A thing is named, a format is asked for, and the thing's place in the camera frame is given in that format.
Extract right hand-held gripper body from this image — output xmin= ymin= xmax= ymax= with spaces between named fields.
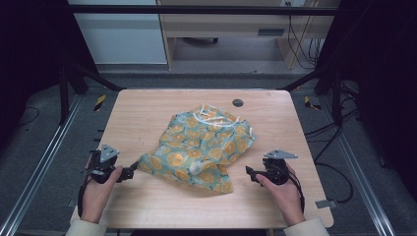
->
xmin=262 ymin=148 xmax=299 ymax=187

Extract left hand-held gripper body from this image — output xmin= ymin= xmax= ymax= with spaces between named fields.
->
xmin=86 ymin=144 xmax=124 ymax=185

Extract person's right hand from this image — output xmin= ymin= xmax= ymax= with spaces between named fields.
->
xmin=255 ymin=162 xmax=307 ymax=227

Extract person's left hand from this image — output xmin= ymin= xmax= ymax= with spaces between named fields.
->
xmin=80 ymin=165 xmax=124 ymax=224

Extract yellow black tape piece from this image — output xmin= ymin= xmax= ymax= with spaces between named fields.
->
xmin=93 ymin=94 xmax=108 ymax=112
xmin=303 ymin=95 xmax=323 ymax=111

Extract black metal stand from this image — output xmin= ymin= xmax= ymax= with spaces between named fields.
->
xmin=277 ymin=64 xmax=344 ymax=128
xmin=58 ymin=62 xmax=127 ymax=126

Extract white cabinet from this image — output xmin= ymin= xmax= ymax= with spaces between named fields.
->
xmin=67 ymin=0 xmax=168 ymax=65

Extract dark curtain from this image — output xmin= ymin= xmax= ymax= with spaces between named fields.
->
xmin=316 ymin=0 xmax=417 ymax=201
xmin=0 ymin=0 xmax=99 ymax=151

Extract right hand-held gripper cable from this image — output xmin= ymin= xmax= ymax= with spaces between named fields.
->
xmin=287 ymin=169 xmax=307 ymax=213

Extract hand-held gripper cable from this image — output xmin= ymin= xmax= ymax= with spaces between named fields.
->
xmin=77 ymin=175 xmax=91 ymax=218
xmin=287 ymin=169 xmax=307 ymax=213

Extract left hand-held gripper cable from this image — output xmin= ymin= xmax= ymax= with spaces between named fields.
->
xmin=77 ymin=175 xmax=91 ymax=218

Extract aluminium floor rail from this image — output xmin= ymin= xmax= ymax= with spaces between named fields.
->
xmin=318 ymin=94 xmax=397 ymax=236
xmin=0 ymin=93 xmax=84 ymax=236

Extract black looped floor cable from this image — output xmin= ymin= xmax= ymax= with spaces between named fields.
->
xmin=314 ymin=161 xmax=355 ymax=205

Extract thin black floor cable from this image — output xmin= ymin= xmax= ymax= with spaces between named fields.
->
xmin=17 ymin=105 xmax=41 ymax=128

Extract black hanging desk cables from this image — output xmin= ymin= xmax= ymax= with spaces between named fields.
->
xmin=286 ymin=14 xmax=327 ymax=71

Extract black horizontal frame bar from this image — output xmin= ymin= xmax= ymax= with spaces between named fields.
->
xmin=67 ymin=4 xmax=339 ymax=17

